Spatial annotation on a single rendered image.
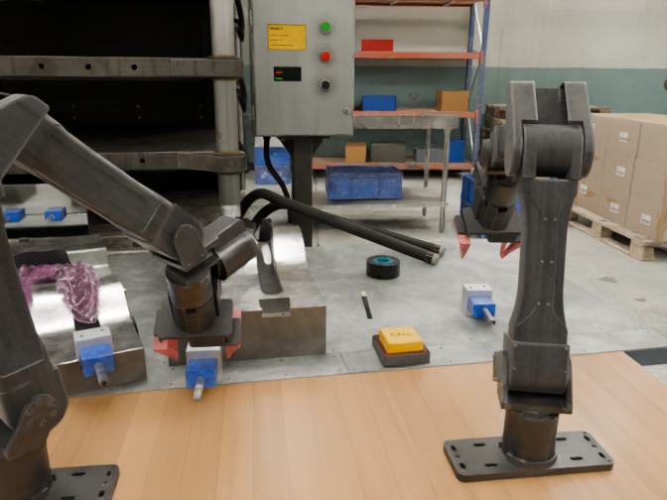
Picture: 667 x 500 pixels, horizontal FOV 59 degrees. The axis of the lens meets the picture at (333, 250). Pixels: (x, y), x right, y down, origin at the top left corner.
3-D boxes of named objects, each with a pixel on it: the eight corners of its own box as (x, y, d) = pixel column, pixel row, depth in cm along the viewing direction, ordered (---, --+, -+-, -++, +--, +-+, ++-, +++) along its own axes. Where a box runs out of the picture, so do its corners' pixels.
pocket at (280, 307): (293, 327, 97) (292, 307, 96) (260, 329, 96) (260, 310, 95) (289, 316, 101) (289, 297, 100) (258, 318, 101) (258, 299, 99)
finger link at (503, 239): (472, 243, 116) (482, 208, 109) (507, 243, 116) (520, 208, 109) (478, 269, 111) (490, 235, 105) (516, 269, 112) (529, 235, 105)
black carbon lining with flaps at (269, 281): (286, 305, 102) (286, 253, 100) (193, 311, 100) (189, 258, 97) (270, 247, 135) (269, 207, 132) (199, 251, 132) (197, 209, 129)
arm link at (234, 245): (229, 250, 87) (201, 180, 81) (267, 263, 82) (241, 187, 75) (168, 295, 81) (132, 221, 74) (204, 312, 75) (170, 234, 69)
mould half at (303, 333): (326, 354, 100) (327, 280, 96) (169, 366, 95) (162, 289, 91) (292, 262, 147) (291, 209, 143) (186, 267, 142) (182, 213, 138)
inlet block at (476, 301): (505, 335, 107) (507, 309, 106) (477, 336, 107) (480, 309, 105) (484, 308, 120) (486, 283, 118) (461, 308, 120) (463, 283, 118)
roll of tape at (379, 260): (367, 267, 143) (367, 254, 142) (400, 269, 142) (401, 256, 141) (363, 279, 136) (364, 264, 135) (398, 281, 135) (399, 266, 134)
